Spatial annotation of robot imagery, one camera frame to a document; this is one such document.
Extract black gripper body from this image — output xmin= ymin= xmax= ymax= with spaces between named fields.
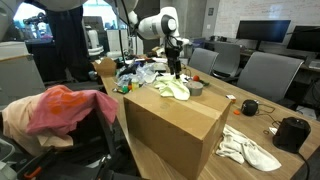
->
xmin=165 ymin=46 xmax=182 ymax=72

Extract pink shirt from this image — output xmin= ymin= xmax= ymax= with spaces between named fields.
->
xmin=26 ymin=85 xmax=118 ymax=135

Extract peach shirt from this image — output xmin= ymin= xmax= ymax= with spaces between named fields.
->
xmin=2 ymin=95 xmax=73 ymax=156

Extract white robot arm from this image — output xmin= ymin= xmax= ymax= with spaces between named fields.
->
xmin=0 ymin=0 xmax=189 ymax=79

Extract light green towel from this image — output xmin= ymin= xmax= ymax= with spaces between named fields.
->
xmin=153 ymin=76 xmax=190 ymax=101

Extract grey chair middle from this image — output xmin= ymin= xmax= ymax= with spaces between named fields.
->
xmin=188 ymin=48 xmax=218 ymax=75

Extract grey chair near right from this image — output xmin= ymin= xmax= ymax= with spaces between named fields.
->
xmin=237 ymin=52 xmax=303 ymax=102

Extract grey mesh office chair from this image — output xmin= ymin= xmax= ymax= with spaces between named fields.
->
xmin=9 ymin=99 xmax=118 ymax=168

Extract orange ball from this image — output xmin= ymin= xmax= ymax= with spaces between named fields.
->
xmin=192 ymin=75 xmax=200 ymax=82

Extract crumpled clear plastic bags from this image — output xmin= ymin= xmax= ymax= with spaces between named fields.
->
xmin=116 ymin=63 xmax=159 ymax=86

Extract large cardboard box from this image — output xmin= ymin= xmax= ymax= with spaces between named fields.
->
xmin=124 ymin=86 xmax=231 ymax=180

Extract small open cardboard box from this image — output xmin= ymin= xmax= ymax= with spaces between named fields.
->
xmin=93 ymin=57 xmax=116 ymax=77

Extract small black speaker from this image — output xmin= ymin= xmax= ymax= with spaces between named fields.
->
xmin=241 ymin=99 xmax=258 ymax=116

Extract white cloth on table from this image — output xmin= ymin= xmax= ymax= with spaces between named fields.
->
xmin=216 ymin=125 xmax=282 ymax=172

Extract black monitor left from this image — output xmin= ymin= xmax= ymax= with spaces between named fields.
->
xmin=236 ymin=20 xmax=291 ymax=50

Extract black monitor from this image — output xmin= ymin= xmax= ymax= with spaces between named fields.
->
xmin=287 ymin=26 xmax=320 ymax=52
xmin=236 ymin=20 xmax=291 ymax=50

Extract black round speaker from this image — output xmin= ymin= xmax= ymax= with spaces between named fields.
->
xmin=272 ymin=117 xmax=311 ymax=154

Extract black monitor right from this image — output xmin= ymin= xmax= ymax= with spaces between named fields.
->
xmin=287 ymin=26 xmax=320 ymax=52

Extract orange black clamp left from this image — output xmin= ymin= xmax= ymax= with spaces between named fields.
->
xmin=18 ymin=151 xmax=55 ymax=180

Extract grey duct tape roll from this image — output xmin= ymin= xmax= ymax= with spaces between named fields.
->
xmin=186 ymin=81 xmax=203 ymax=96

